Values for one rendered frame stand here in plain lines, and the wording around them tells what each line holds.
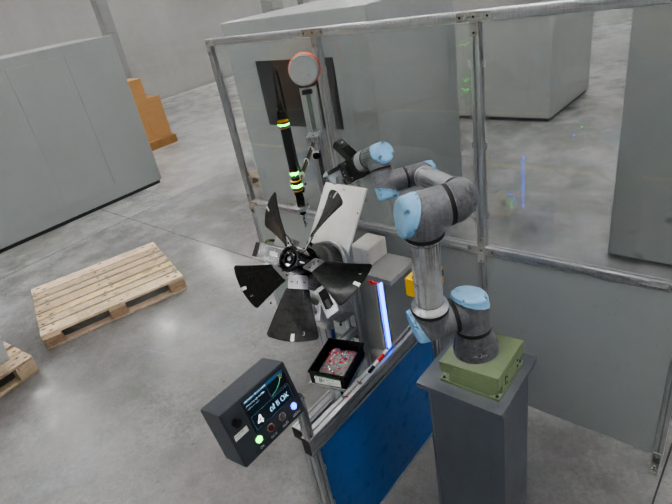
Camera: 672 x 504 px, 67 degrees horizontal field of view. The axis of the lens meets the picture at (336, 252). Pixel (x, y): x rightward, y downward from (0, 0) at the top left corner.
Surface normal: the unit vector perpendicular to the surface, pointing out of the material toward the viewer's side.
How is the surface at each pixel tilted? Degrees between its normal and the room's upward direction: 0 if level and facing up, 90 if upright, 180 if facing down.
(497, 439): 90
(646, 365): 90
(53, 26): 90
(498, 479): 90
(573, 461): 0
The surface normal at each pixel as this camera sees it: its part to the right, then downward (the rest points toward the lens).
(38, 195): 0.75, 0.20
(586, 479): -0.17, -0.86
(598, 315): -0.62, 0.47
